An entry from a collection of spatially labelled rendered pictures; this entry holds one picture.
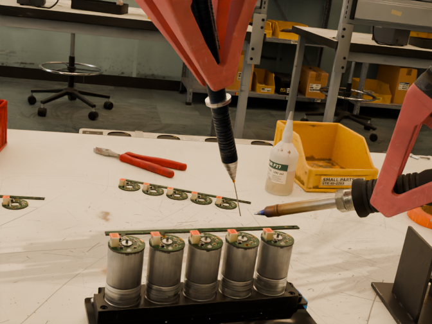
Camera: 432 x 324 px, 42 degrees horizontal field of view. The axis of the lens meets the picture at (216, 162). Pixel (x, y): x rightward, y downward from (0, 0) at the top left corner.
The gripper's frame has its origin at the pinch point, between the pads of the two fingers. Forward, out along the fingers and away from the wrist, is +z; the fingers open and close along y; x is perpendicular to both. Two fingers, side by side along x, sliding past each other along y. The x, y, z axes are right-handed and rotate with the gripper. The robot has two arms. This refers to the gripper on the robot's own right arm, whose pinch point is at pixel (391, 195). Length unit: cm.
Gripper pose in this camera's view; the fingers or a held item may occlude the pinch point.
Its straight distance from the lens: 36.3
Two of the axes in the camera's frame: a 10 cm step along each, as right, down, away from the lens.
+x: 7.2, 6.7, -2.0
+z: -5.3, 7.1, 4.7
